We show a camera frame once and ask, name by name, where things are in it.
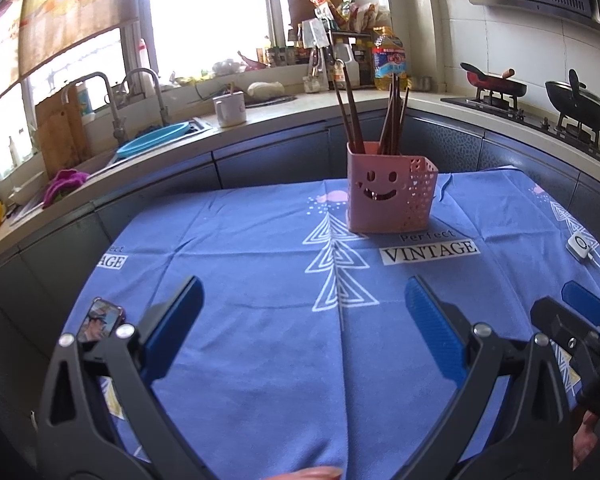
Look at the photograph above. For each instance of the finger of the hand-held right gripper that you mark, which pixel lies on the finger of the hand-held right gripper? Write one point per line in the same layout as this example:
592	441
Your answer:
555	320
585	302

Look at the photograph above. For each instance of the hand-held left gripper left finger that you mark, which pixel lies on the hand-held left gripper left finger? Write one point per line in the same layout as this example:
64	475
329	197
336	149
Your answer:
172	330

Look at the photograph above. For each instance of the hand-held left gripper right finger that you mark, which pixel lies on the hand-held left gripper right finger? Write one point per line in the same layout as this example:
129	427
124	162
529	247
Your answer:
432	330

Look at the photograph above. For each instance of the pink plastic utensil holder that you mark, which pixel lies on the pink plastic utensil holder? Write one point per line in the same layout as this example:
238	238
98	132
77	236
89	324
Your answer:
380	210

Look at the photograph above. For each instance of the bundle of brown chopsticks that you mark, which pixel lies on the bundle of brown chopsticks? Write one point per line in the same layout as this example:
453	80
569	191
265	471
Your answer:
392	120

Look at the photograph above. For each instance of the person's right hand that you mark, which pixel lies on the person's right hand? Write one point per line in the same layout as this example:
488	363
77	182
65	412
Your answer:
585	440

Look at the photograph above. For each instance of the person's left hand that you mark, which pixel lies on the person's left hand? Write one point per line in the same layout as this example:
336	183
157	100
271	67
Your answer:
305	474

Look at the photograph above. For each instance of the small white device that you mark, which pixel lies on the small white device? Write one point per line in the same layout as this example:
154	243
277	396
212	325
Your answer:
579	246

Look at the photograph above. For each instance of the smartphone with photo case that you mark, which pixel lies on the smartphone with photo case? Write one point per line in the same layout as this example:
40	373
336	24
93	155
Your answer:
100	320

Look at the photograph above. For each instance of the blue printed tablecloth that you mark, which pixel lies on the blue printed tablecloth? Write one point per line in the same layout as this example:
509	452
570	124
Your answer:
260	270

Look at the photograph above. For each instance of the magenta cloth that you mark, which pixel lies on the magenta cloth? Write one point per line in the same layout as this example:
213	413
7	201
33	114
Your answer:
65	185

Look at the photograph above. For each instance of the blue plastic basin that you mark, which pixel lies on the blue plastic basin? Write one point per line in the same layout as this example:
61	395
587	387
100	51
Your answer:
150	140

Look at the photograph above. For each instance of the black wok with lid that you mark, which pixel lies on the black wok with lid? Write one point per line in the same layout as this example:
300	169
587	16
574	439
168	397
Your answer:
580	105

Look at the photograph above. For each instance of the black gas stove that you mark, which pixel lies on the black gas stove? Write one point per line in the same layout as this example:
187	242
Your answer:
530	112

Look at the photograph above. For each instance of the wooden cutting board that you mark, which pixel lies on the wooden cutting board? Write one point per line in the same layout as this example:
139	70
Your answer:
62	135

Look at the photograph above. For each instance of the white mug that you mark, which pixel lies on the white mug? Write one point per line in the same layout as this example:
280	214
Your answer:
231	110

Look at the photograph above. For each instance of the blue white dish soap bottle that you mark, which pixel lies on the blue white dish soap bottle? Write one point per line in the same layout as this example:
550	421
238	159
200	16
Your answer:
84	102

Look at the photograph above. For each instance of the small steel bowl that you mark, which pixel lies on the small steel bowl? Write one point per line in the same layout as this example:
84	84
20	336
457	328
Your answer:
423	84

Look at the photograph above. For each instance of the black round mat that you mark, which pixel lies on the black round mat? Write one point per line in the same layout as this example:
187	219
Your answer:
275	101

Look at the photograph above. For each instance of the yellow cooking oil bottle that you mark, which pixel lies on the yellow cooking oil bottle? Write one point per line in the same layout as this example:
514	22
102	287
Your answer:
389	65

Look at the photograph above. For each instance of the white plastic bag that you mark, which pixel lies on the white plastic bag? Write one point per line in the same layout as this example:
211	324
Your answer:
227	66

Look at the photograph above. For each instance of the small glass jar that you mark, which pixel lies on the small glass jar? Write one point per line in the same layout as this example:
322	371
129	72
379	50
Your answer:
311	84

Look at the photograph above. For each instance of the black metal spice rack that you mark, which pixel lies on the black metal spice rack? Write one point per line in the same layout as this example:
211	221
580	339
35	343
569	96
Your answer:
362	60

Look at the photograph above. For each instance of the white plastic jug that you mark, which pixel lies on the white plastic jug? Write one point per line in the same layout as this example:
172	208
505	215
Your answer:
342	60

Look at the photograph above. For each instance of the row of spice bottles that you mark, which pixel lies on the row of spice bottles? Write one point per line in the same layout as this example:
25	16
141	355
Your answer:
280	56

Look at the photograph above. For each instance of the steel cleaver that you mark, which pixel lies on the steel cleaver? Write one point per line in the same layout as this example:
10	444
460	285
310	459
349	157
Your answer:
314	34

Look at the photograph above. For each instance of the white packaged food bag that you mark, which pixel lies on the white packaged food bag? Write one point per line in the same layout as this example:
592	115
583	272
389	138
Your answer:
372	15

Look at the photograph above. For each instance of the green snack bag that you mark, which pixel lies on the green snack bag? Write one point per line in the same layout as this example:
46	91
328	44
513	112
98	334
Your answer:
346	15

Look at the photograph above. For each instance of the orange printed window blind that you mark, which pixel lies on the orange printed window blind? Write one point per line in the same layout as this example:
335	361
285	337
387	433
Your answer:
55	15

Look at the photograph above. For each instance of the yellow red snack bag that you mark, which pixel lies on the yellow red snack bag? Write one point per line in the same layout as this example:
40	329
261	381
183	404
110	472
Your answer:
322	2

